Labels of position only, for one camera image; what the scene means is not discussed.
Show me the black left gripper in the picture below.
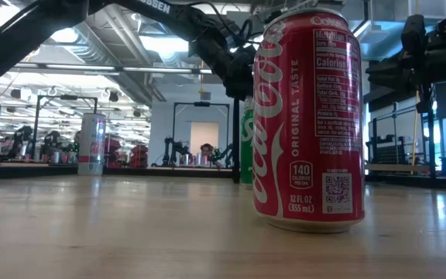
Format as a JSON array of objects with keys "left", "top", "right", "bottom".
[{"left": 221, "top": 44, "right": 256, "bottom": 100}]

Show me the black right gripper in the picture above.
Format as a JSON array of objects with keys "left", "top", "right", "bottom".
[{"left": 365, "top": 53, "right": 429, "bottom": 92}]

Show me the red Coca-Cola can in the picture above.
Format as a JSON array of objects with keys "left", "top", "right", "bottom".
[{"left": 251, "top": 6, "right": 366, "bottom": 234}]

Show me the white slim can red print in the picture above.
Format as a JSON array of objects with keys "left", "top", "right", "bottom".
[{"left": 77, "top": 112, "right": 108, "bottom": 177}]

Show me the beige door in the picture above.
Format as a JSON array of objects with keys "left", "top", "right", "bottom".
[{"left": 190, "top": 122, "right": 220, "bottom": 156}]

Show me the black perforated crate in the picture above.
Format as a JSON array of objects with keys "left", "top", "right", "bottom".
[{"left": 366, "top": 134, "right": 409, "bottom": 165}]

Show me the red cabinet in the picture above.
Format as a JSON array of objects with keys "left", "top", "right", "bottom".
[
  {"left": 129, "top": 143, "right": 149, "bottom": 169},
  {"left": 105, "top": 137, "right": 124, "bottom": 168}
]

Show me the long ceiling light fixture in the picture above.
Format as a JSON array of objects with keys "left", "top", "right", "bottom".
[{"left": 13, "top": 63, "right": 213, "bottom": 75}]

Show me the black gantry frame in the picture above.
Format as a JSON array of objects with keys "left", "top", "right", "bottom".
[
  {"left": 171, "top": 101, "right": 232, "bottom": 168},
  {"left": 32, "top": 94, "right": 99, "bottom": 160}
]

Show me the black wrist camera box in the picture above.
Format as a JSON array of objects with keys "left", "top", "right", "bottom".
[{"left": 400, "top": 14, "right": 427, "bottom": 57}]

